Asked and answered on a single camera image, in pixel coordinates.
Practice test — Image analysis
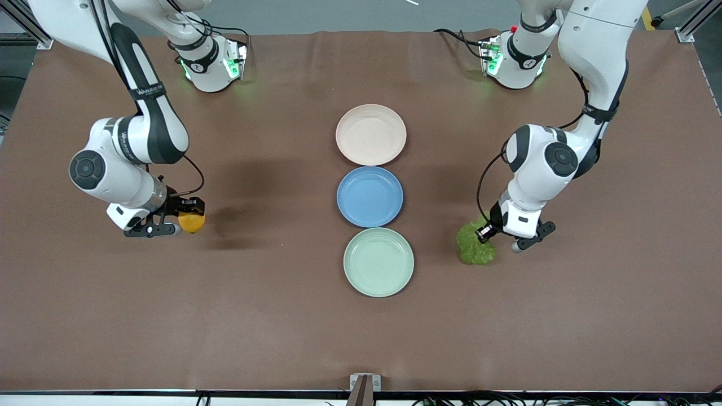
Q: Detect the green lettuce leaf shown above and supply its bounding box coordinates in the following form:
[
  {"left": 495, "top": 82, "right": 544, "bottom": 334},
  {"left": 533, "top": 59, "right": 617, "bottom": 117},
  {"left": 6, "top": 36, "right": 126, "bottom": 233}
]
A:
[{"left": 456, "top": 213, "right": 498, "bottom": 266}]

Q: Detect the yellow lemon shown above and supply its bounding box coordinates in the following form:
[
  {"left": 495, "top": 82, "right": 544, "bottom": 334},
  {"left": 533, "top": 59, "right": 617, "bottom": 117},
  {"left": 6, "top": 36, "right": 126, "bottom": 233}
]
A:
[{"left": 179, "top": 210, "right": 206, "bottom": 235}]

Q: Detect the pale green round plate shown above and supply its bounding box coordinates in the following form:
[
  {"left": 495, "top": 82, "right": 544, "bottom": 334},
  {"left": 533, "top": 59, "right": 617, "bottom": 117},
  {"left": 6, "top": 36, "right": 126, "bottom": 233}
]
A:
[{"left": 343, "top": 227, "right": 415, "bottom": 298}]

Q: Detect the blue round plate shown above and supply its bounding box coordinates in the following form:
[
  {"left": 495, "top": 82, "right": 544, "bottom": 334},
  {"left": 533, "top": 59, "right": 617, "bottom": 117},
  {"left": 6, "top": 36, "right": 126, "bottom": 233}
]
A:
[{"left": 337, "top": 166, "right": 404, "bottom": 228}]

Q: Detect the brown table mat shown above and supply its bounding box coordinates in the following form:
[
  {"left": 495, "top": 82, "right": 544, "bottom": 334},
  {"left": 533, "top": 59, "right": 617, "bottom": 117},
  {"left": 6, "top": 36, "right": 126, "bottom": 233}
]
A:
[{"left": 0, "top": 28, "right": 722, "bottom": 392}]

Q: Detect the pale cream round plate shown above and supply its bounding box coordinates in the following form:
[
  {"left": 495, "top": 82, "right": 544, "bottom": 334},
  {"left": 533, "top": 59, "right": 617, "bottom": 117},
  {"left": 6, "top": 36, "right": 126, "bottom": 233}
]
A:
[{"left": 336, "top": 104, "right": 407, "bottom": 167}]

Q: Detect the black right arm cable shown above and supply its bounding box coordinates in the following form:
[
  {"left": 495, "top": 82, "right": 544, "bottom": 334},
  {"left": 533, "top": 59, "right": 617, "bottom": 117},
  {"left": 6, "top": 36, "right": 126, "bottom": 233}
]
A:
[{"left": 182, "top": 153, "right": 206, "bottom": 198}]

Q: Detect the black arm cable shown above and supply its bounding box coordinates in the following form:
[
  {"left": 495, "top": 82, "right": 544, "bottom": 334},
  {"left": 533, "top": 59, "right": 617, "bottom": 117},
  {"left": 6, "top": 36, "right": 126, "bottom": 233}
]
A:
[
  {"left": 182, "top": 153, "right": 206, "bottom": 198},
  {"left": 476, "top": 68, "right": 593, "bottom": 226}
]

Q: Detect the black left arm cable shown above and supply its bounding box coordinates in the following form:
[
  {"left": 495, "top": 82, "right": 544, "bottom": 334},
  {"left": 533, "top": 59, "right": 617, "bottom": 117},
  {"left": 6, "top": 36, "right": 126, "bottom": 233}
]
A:
[{"left": 476, "top": 68, "right": 593, "bottom": 226}]

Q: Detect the black right base cable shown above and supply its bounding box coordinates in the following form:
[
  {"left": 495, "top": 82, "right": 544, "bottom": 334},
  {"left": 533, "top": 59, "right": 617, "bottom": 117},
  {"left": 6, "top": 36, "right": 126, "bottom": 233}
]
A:
[{"left": 164, "top": 0, "right": 252, "bottom": 57}]

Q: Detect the black base cable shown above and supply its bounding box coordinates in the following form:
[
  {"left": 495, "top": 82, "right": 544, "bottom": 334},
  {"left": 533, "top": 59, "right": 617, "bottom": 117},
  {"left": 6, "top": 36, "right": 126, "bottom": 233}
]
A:
[
  {"left": 433, "top": 27, "right": 487, "bottom": 60},
  {"left": 164, "top": 0, "right": 252, "bottom": 57}
]

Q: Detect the grey metal table bracket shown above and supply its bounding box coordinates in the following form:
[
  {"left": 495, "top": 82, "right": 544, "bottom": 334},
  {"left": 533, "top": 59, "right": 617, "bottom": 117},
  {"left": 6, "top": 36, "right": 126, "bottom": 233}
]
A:
[{"left": 349, "top": 373, "right": 382, "bottom": 406}]

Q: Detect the black left base cable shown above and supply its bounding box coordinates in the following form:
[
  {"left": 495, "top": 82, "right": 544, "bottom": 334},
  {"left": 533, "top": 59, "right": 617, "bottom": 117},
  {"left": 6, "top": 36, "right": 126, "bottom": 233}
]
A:
[{"left": 433, "top": 27, "right": 487, "bottom": 60}]

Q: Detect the aluminium frame profile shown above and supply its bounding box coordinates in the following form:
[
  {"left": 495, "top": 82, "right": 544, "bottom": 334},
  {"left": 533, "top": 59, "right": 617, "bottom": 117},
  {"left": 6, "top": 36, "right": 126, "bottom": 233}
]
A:
[
  {"left": 674, "top": 0, "right": 722, "bottom": 43},
  {"left": 0, "top": 0, "right": 54, "bottom": 50}
]

